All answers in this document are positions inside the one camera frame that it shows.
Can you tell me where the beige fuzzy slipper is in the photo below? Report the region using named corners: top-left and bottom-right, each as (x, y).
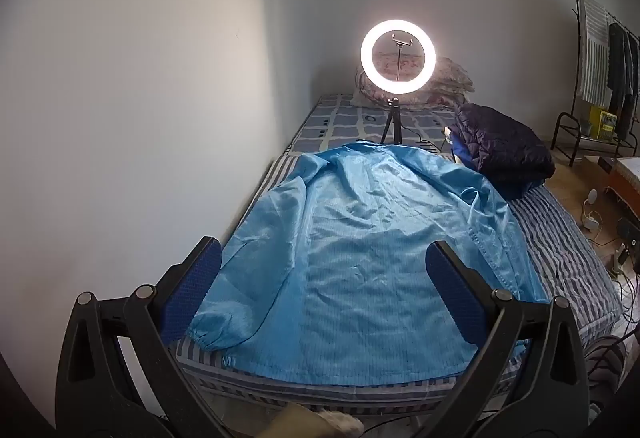
top-left (270, 405), bottom-right (366, 438)

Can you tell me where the light blue jacket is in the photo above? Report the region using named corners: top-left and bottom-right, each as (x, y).
top-left (189, 141), bottom-right (551, 388)

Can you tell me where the striped hanging towel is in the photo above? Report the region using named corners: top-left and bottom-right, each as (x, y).
top-left (579, 0), bottom-right (612, 106)

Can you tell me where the floral pillow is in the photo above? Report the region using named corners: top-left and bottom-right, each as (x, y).
top-left (352, 56), bottom-right (476, 108)

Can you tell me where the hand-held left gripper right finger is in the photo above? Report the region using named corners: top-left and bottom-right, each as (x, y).
top-left (400, 240), bottom-right (591, 438)

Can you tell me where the dark navy puffer jacket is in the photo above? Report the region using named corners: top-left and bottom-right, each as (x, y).
top-left (452, 102), bottom-right (557, 189)

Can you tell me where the black clothes rack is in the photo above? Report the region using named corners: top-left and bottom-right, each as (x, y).
top-left (550, 0), bottom-right (640, 166)

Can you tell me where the black tripod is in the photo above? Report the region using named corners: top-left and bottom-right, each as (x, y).
top-left (380, 96), bottom-right (406, 146)

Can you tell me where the wooden cabinet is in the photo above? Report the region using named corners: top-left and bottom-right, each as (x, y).
top-left (597, 155), bottom-right (640, 213)

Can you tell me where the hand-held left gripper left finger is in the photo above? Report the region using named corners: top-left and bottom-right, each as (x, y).
top-left (55, 236), bottom-right (236, 438)

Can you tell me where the ring light black cable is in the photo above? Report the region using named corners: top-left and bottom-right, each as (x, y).
top-left (400, 127), bottom-right (447, 153)

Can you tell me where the yellow box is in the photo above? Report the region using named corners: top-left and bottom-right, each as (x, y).
top-left (589, 105), bottom-right (618, 139)

